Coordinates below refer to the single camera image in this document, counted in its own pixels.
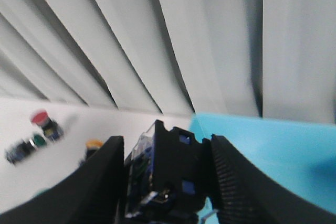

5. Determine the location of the red push button front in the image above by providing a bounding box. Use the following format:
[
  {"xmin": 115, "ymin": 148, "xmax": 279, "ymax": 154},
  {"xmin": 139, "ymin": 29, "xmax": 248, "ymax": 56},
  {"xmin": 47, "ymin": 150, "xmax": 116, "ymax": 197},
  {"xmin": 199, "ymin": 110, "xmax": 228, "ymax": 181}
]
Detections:
[{"xmin": 123, "ymin": 120, "xmax": 211, "ymax": 223}]

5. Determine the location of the red push button back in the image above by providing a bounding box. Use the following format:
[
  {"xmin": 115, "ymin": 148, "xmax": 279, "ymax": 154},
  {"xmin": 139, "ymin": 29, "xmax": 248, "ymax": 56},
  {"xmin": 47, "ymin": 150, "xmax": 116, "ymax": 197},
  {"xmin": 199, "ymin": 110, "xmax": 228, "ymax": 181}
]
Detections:
[{"xmin": 30, "ymin": 110, "xmax": 64, "ymax": 142}]

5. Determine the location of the green push button lying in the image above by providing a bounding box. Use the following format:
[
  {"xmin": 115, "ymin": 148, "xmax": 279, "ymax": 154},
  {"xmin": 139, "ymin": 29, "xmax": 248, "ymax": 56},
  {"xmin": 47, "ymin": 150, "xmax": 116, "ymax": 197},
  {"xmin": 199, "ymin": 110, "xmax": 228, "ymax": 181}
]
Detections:
[{"xmin": 5, "ymin": 133, "xmax": 47, "ymax": 165}]

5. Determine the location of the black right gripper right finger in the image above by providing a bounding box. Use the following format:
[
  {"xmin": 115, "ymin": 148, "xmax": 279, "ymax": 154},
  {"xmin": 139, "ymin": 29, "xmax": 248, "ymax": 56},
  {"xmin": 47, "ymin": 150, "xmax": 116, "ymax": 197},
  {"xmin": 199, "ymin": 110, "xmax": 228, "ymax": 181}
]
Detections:
[{"xmin": 211, "ymin": 134, "xmax": 335, "ymax": 223}]

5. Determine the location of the yellow push button back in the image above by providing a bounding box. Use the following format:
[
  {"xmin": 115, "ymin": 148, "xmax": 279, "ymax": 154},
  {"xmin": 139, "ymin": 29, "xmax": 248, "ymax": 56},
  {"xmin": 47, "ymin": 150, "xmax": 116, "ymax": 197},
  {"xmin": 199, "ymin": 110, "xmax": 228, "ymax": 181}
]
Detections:
[{"xmin": 79, "ymin": 139, "xmax": 104, "ymax": 166}]

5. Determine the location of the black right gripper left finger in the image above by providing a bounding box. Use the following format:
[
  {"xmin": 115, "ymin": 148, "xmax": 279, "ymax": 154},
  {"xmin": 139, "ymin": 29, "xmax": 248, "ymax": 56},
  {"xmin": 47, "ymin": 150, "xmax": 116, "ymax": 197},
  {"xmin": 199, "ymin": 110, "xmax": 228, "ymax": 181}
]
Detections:
[{"xmin": 1, "ymin": 136, "xmax": 124, "ymax": 223}]

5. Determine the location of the red push button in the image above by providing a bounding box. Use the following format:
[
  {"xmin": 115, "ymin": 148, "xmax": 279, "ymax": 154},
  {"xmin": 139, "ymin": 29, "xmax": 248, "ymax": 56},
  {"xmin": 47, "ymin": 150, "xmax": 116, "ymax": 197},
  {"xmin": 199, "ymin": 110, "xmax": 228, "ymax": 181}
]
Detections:
[
  {"xmin": 30, "ymin": 110, "xmax": 64, "ymax": 142},
  {"xmin": 123, "ymin": 120, "xmax": 211, "ymax": 223}
]

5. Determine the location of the white pleated curtain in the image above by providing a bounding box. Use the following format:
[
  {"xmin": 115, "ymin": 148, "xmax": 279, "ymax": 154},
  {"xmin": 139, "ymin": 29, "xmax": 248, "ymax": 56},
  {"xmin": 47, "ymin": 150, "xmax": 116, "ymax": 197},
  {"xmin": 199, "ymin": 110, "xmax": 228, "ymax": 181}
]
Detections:
[{"xmin": 1, "ymin": 0, "xmax": 335, "ymax": 124}]

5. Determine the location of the light blue plastic box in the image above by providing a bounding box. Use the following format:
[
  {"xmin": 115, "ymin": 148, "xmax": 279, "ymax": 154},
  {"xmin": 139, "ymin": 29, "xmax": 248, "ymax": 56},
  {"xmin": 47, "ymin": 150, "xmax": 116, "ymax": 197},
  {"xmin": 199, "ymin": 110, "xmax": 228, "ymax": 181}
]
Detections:
[{"xmin": 190, "ymin": 114, "xmax": 335, "ymax": 214}]

